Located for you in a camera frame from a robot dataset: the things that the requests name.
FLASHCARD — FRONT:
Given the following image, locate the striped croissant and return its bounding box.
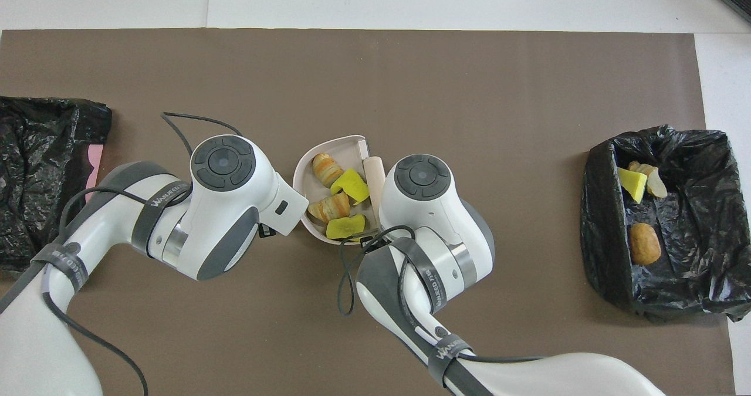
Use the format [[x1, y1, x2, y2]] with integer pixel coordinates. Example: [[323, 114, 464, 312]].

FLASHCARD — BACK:
[[311, 153, 345, 188], [307, 193, 351, 224]]

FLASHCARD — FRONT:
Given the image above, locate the yellow stepped sponge piece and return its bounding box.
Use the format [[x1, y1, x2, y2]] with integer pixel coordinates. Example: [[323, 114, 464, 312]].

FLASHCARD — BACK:
[[326, 214, 367, 241]]

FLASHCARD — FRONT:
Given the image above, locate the yellow notched sponge block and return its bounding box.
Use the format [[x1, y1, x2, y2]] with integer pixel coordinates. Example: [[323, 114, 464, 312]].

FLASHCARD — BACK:
[[330, 168, 370, 204]]

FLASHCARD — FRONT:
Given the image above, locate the beige plastic dustpan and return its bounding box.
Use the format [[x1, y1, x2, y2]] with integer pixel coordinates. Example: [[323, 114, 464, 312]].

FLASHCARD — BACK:
[[292, 135, 376, 245]]

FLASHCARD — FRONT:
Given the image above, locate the beige brush with black bristles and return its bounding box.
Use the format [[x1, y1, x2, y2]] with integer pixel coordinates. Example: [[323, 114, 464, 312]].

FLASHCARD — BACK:
[[363, 156, 387, 226]]

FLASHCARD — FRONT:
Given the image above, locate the yellow sponge wedge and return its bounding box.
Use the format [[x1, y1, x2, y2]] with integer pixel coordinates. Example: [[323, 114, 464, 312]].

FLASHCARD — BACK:
[[617, 167, 648, 204]]

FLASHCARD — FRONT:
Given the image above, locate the brown oval cookie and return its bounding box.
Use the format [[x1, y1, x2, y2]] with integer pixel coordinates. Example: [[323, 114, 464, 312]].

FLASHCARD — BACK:
[[630, 222, 662, 266]]

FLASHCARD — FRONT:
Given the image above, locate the pale bread piece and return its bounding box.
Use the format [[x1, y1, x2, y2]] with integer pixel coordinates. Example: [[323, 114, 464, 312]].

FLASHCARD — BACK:
[[628, 161, 668, 198]]

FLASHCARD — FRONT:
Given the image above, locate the pink bin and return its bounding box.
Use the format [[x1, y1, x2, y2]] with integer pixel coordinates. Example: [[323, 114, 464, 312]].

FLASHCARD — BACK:
[[85, 144, 106, 200]]

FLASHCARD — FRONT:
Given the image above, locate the left black-lined bin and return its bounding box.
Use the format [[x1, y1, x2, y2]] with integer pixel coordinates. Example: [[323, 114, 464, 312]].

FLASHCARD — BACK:
[[0, 97, 112, 273]]

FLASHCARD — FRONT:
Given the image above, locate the black-lined bin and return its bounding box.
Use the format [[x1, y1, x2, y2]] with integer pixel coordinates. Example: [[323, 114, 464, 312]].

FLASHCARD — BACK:
[[580, 125, 751, 323], [0, 97, 112, 273]]

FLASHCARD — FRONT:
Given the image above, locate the right black-lined bin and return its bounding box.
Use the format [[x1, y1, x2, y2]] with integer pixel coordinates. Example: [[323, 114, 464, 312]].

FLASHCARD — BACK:
[[580, 125, 751, 323]]

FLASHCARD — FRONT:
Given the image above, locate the brown table mat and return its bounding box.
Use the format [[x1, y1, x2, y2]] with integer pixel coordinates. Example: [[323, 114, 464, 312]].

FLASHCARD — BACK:
[[0, 28, 737, 396]]

